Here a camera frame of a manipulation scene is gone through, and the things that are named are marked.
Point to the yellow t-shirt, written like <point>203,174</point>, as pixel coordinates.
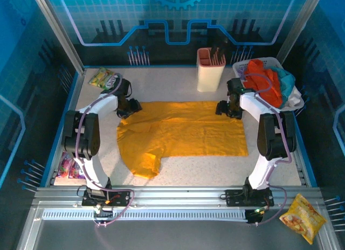
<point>188,131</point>

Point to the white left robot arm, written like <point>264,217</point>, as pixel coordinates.
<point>94,172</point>

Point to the cream utensil holder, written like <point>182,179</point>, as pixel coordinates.
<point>208,77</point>

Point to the yellow Fox's candy bag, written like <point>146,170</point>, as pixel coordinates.
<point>101,77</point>

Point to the orange t-shirt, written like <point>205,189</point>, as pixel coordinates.
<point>258,77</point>

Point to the black utensil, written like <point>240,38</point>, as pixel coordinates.
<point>217,54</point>

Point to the white perforated plastic basket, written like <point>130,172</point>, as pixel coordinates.
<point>269,61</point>

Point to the teal t-shirt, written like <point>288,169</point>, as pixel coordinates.
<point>287,81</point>

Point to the white cloth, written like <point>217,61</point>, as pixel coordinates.
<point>295,96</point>

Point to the purple Fox's candy bag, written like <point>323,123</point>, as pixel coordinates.
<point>75,169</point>

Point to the purple berry candy bag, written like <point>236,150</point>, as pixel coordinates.
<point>64,165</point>

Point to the yellow snack bag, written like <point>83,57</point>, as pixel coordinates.
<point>303,217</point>

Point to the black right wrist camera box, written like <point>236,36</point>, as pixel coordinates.
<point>235,85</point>

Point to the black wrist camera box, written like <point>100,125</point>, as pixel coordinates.
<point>235,85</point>
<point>126,85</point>

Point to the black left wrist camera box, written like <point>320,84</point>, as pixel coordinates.
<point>126,85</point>

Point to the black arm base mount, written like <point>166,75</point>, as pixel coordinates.
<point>234,197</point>
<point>118,197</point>

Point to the aluminium mounting rail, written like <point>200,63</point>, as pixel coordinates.
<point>175,196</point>

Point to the aluminium frame post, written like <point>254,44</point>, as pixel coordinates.
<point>58,31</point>
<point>297,26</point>

